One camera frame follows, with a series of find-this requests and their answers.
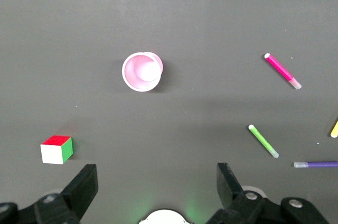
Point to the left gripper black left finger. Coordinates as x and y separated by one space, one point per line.
79 189

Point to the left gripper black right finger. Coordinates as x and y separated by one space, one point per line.
229 189

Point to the pink marker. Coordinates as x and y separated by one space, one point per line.
280 69

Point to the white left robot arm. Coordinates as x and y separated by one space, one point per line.
165 218

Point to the multicoloured puzzle cube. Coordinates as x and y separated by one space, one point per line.
52 154

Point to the green marker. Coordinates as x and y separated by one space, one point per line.
261 139

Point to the purple marker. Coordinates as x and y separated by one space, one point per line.
317 164

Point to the yellow marker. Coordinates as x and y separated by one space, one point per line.
334 131

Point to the pink plastic cup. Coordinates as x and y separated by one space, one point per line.
137 81

